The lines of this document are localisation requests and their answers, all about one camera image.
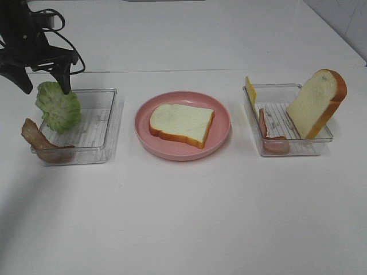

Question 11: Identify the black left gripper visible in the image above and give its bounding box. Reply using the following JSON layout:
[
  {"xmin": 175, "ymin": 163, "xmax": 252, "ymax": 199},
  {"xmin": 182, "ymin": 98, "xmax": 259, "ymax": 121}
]
[{"xmin": 1, "ymin": 1, "xmax": 78, "ymax": 95}]

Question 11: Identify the green lettuce leaf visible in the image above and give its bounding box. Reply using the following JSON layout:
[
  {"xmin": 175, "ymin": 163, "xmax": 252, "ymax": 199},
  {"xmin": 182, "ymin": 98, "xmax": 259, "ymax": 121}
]
[{"xmin": 35, "ymin": 81, "xmax": 81, "ymax": 134}]

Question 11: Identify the brown bacon strip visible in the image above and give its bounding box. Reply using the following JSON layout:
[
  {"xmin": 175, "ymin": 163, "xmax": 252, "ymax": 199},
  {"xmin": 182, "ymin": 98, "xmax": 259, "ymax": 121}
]
[{"xmin": 21, "ymin": 118, "xmax": 75, "ymax": 164}]

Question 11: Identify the bread slice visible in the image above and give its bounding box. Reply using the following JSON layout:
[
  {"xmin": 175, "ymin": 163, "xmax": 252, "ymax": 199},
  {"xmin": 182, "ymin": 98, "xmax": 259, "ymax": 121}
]
[
  {"xmin": 149, "ymin": 104, "xmax": 214, "ymax": 149},
  {"xmin": 287, "ymin": 69, "xmax": 347, "ymax": 139}
]

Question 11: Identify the yellow cheese slice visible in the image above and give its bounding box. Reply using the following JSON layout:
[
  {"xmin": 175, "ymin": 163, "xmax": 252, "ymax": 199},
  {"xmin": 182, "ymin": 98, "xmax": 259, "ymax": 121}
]
[{"xmin": 245, "ymin": 76, "xmax": 258, "ymax": 117}]

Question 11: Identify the pink bacon strip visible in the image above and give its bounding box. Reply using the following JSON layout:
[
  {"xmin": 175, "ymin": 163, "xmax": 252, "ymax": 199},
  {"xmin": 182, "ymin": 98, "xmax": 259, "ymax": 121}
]
[{"xmin": 259, "ymin": 108, "xmax": 290, "ymax": 155}]

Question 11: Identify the left clear plastic tray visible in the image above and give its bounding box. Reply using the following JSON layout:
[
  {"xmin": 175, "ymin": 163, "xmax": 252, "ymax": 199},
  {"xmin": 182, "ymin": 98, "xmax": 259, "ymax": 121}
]
[{"xmin": 30, "ymin": 89, "xmax": 124, "ymax": 166}]

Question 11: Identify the clear plastic tray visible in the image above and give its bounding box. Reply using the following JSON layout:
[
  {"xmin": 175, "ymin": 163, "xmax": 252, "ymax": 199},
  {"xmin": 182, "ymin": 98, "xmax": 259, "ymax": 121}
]
[
  {"xmin": 243, "ymin": 84, "xmax": 333, "ymax": 157},
  {"xmin": 30, "ymin": 89, "xmax": 124, "ymax": 166}
]

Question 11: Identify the pink round plate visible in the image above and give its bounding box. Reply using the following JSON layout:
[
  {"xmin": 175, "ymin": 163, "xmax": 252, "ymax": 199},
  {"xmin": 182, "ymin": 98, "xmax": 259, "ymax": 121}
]
[{"xmin": 134, "ymin": 91, "xmax": 231, "ymax": 161}]

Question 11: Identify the right clear plastic tray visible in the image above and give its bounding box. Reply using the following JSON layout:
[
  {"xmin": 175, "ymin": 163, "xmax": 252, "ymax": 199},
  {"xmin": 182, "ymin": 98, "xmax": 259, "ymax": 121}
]
[{"xmin": 243, "ymin": 84, "xmax": 333, "ymax": 157}]

